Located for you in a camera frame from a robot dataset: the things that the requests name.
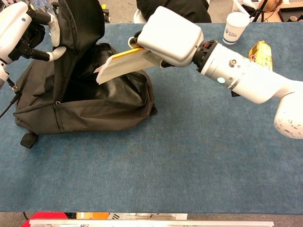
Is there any black camera tripod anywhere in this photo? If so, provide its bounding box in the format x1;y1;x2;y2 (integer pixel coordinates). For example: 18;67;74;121
250;0;269;23

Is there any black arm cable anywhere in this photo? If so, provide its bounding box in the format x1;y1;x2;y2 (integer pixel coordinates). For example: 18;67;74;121
0;78;22;119

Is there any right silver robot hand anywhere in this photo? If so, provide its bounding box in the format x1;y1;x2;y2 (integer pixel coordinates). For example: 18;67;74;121
127;6;205;69

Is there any black office chair base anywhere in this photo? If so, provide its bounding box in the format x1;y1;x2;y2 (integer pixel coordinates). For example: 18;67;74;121
99;0;112;23

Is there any black jacket on chair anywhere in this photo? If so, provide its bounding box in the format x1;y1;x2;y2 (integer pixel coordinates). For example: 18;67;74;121
136;0;212;24

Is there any aluminium profile rail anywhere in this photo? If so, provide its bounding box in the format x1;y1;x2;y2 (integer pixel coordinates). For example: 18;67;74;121
28;219;275;227

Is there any yellow snack packet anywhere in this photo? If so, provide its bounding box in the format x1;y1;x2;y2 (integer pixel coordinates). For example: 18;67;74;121
248;40;274;71

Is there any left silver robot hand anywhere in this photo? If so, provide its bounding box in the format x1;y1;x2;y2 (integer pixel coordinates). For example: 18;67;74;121
0;1;68;66

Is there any red box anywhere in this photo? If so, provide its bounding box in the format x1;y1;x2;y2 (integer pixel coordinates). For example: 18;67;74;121
23;212;71;227

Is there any white and yellow booklet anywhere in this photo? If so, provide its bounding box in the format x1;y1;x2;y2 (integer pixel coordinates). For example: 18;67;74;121
93;47;157;85

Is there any blue felt table cloth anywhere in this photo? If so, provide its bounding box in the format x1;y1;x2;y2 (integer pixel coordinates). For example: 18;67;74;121
0;23;303;215

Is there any black fabric backpack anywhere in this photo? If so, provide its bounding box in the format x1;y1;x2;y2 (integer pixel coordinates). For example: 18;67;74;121
13;0;158;149

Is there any orange box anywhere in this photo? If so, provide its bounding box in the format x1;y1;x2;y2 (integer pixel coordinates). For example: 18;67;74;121
76;212;111;220

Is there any white paper cup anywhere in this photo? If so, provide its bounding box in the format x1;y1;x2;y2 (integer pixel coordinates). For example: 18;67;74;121
222;12;250;45

